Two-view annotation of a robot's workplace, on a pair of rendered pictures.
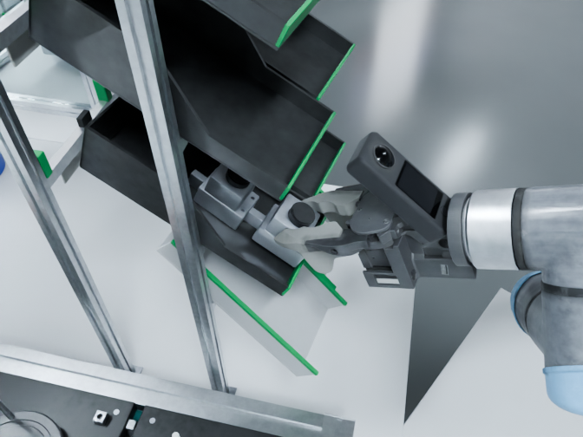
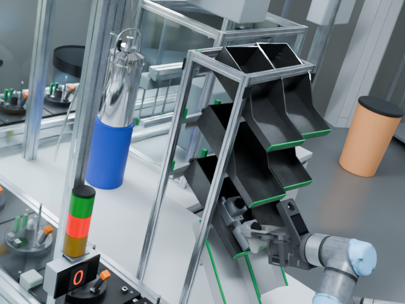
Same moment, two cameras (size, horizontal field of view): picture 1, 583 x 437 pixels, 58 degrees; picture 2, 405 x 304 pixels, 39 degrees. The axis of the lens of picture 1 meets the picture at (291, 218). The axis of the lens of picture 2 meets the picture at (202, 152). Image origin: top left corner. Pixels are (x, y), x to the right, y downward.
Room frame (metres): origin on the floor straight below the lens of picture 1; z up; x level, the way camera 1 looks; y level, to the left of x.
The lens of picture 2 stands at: (-0.88, -0.28, 2.04)
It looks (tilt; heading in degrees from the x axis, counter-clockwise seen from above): 25 degrees down; 20
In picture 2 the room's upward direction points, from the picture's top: 15 degrees clockwise
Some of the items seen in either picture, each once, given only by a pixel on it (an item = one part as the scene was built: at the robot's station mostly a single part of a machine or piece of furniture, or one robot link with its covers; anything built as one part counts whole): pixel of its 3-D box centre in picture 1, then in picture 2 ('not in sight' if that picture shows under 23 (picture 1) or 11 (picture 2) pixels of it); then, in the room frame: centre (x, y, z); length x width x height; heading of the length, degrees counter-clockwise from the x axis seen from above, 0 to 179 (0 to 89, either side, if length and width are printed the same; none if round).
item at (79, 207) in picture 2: not in sight; (82, 202); (0.02, 0.28, 1.39); 0.05 x 0.05 x 0.05
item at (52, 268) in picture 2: not in sight; (76, 237); (0.02, 0.28, 1.29); 0.12 x 0.05 x 0.25; 167
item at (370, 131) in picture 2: not in sight; (368, 137); (4.32, 0.07, 0.32); 0.42 x 0.41 x 0.65; 48
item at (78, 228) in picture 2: not in sight; (78, 222); (0.02, 0.28, 1.34); 0.05 x 0.05 x 0.05
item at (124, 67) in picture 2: not in sight; (122, 76); (0.94, 0.77, 1.32); 0.14 x 0.14 x 0.38
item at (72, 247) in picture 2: not in sight; (75, 240); (0.02, 0.28, 1.29); 0.05 x 0.05 x 0.05
